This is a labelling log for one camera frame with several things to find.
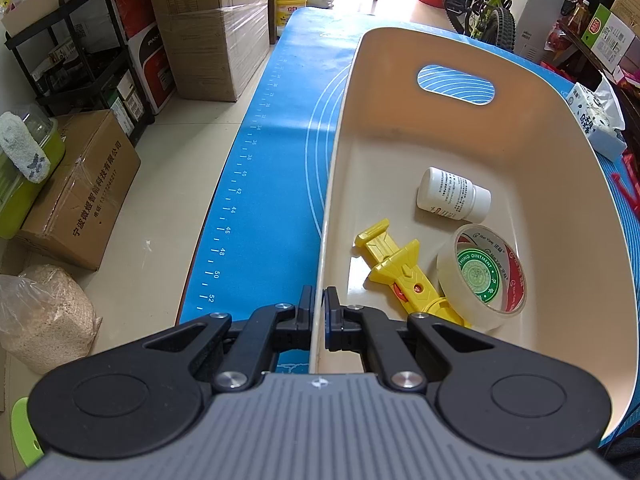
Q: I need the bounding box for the green black bicycle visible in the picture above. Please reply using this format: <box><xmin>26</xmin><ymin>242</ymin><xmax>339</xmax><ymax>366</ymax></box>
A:
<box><xmin>442</xmin><ymin>0</ymin><xmax>516</xmax><ymax>52</ymax></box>

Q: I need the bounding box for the green ointment tin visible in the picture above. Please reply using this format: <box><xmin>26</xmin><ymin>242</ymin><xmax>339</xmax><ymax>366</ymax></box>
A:
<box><xmin>457</xmin><ymin>248</ymin><xmax>501</xmax><ymax>304</ymax></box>

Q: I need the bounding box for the white tissue box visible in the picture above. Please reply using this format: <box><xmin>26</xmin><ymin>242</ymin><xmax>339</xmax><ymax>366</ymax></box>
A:
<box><xmin>566</xmin><ymin>75</ymin><xmax>627</xmax><ymax>162</ymax></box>

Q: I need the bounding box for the clear packing tape roll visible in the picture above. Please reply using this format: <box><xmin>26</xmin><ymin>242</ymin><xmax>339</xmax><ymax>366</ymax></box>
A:
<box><xmin>436</xmin><ymin>223</ymin><xmax>527</xmax><ymax>330</ymax></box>

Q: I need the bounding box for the green lidded container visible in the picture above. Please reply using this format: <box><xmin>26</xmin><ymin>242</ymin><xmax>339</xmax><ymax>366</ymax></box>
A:
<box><xmin>1</xmin><ymin>104</ymin><xmax>66</xmax><ymax>240</ymax></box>

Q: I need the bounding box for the green white product box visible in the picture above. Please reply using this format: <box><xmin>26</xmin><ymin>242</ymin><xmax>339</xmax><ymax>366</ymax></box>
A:
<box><xmin>582</xmin><ymin>4</ymin><xmax>636</xmax><ymax>74</ymax></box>

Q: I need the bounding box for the floor cardboard box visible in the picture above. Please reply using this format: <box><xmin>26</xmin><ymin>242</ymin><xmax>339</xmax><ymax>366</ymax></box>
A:
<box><xmin>16</xmin><ymin>110</ymin><xmax>140</xmax><ymax>271</ymax></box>

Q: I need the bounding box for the white pill bottle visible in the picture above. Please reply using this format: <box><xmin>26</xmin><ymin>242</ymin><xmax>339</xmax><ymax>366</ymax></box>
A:
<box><xmin>416</xmin><ymin>167</ymin><xmax>491</xmax><ymax>223</ymax></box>

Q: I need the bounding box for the dark wooden side shelf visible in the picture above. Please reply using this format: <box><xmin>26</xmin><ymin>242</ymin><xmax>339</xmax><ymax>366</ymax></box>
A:
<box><xmin>544</xmin><ymin>18</ymin><xmax>639</xmax><ymax>160</ymax></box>

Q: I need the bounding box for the blue silicone baking mat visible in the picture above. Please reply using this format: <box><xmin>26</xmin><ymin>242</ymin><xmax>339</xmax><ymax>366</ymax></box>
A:
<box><xmin>179</xmin><ymin>10</ymin><xmax>639</xmax><ymax>435</ymax></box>

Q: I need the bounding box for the black metal rack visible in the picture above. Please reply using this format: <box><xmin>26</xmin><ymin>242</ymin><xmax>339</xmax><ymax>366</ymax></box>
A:
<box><xmin>4</xmin><ymin>0</ymin><xmax>154</xmax><ymax>144</ymax></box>

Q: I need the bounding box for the bag of grain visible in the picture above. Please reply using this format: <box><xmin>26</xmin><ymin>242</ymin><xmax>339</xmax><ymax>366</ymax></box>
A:
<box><xmin>1</xmin><ymin>264</ymin><xmax>102</xmax><ymax>375</ymax></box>

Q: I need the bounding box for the beige plastic storage bin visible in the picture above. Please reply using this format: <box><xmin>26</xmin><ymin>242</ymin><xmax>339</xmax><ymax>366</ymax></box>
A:
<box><xmin>318</xmin><ymin>27</ymin><xmax>639</xmax><ymax>429</ymax></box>

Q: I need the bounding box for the red action figure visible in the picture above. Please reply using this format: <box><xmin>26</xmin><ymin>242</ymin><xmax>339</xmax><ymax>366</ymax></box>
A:
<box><xmin>612</xmin><ymin>150</ymin><xmax>640</xmax><ymax>220</ymax></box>

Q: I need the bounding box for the white cabinet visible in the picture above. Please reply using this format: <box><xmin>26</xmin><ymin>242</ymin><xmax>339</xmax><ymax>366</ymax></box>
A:
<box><xmin>514</xmin><ymin>0</ymin><xmax>591</xmax><ymax>64</ymax></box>

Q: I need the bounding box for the yellow plastic toy tool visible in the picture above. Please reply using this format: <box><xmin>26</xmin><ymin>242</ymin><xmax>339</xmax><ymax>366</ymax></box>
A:
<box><xmin>355</xmin><ymin>219</ymin><xmax>471</xmax><ymax>328</ymax></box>

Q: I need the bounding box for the stacked cardboard box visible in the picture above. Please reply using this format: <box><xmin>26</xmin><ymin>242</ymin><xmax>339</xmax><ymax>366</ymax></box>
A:
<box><xmin>151</xmin><ymin>0</ymin><xmax>269</xmax><ymax>102</ymax></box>

